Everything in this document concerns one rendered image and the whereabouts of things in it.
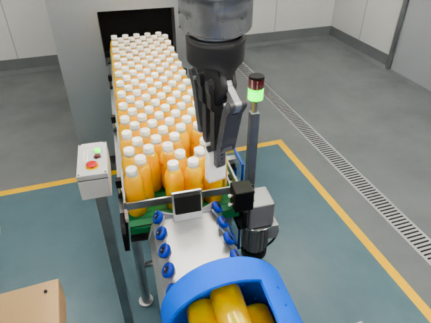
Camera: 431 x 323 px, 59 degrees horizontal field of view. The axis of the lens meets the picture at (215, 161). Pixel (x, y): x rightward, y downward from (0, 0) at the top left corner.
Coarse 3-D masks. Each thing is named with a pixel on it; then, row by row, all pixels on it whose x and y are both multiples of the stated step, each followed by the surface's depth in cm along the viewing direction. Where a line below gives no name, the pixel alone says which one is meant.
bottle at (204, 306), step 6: (198, 300) 83; (204, 300) 83; (192, 306) 82; (198, 306) 81; (204, 306) 81; (210, 306) 82; (192, 312) 81; (198, 312) 80; (204, 312) 80; (210, 312) 80; (192, 318) 80; (198, 318) 79; (204, 318) 79; (210, 318) 79
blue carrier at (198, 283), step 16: (240, 256) 80; (192, 272) 78; (208, 272) 77; (224, 272) 76; (240, 272) 76; (256, 272) 78; (272, 272) 81; (176, 288) 78; (192, 288) 76; (208, 288) 74; (256, 288) 87; (272, 288) 76; (176, 304) 76; (272, 304) 72; (288, 304) 75; (176, 320) 86; (288, 320) 71
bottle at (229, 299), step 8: (216, 288) 80; (224, 288) 80; (232, 288) 80; (240, 288) 82; (216, 296) 79; (224, 296) 78; (232, 296) 78; (240, 296) 79; (216, 304) 78; (224, 304) 77; (232, 304) 76; (240, 304) 77; (216, 312) 77; (224, 312) 76; (232, 312) 75; (240, 312) 75; (248, 312) 77; (216, 320) 77; (224, 320) 75; (232, 320) 74; (240, 320) 74; (248, 320) 75
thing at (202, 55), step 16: (192, 48) 46; (208, 48) 45; (224, 48) 45; (240, 48) 46; (192, 64) 48; (208, 64) 46; (224, 64) 46; (240, 64) 48; (208, 80) 51; (224, 80) 47; (224, 96) 50
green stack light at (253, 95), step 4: (248, 88) 152; (248, 92) 153; (252, 92) 151; (256, 92) 151; (260, 92) 151; (248, 96) 154; (252, 96) 152; (256, 96) 152; (260, 96) 152; (252, 100) 153; (256, 100) 153; (260, 100) 153
